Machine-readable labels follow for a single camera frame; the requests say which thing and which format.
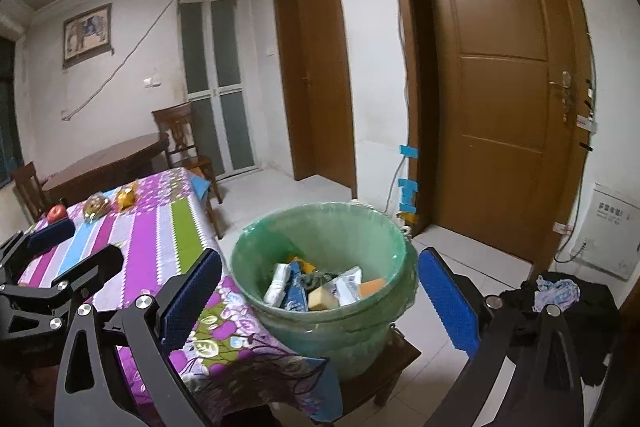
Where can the framed picture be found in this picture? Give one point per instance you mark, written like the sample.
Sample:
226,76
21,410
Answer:
87,34

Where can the round wooden table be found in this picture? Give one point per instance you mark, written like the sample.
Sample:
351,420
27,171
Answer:
110,162

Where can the narrow brown door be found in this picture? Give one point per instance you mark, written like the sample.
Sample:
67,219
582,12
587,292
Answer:
320,82

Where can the gold snack wrapper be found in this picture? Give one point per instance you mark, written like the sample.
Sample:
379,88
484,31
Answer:
126,199

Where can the white wall switch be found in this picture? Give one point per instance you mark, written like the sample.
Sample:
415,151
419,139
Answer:
151,81

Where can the dark wooden stool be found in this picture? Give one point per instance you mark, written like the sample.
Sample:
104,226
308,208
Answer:
395,354

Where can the white printed paper packet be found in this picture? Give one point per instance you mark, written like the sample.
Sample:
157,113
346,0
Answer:
347,284

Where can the wide brown panel door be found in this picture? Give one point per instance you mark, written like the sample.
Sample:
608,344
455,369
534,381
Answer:
500,107

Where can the black clothes pile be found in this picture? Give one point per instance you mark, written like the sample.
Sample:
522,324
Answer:
595,332

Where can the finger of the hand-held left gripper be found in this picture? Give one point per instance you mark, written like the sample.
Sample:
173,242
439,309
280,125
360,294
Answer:
50,232
97,264

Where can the white pouch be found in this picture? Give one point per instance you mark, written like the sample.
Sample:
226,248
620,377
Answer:
277,284

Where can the small blue tape strip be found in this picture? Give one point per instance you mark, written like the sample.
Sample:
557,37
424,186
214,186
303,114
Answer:
410,152

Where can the dark window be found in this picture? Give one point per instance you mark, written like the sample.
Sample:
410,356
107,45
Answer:
10,117

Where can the red apple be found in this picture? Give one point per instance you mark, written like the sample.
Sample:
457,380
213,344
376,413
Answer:
57,213

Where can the bin with green bag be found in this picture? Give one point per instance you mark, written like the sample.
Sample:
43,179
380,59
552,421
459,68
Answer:
325,227

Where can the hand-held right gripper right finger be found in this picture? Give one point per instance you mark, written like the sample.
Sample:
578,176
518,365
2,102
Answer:
450,302

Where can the small cardboard box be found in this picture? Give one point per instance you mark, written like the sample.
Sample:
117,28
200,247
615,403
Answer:
324,299

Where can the purple floral tablecloth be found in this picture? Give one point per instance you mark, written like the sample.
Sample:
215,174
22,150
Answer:
150,227

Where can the glass double door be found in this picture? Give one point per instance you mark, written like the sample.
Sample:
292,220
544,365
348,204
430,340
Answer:
220,57

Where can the large blue tape patch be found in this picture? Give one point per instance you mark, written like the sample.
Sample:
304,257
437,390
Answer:
407,194

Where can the white wall box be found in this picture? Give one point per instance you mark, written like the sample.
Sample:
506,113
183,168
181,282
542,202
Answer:
610,232

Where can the wooden chair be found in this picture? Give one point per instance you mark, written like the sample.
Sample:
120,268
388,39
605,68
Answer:
27,187
175,127

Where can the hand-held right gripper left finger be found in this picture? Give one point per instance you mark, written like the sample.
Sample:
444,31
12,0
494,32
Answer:
192,292

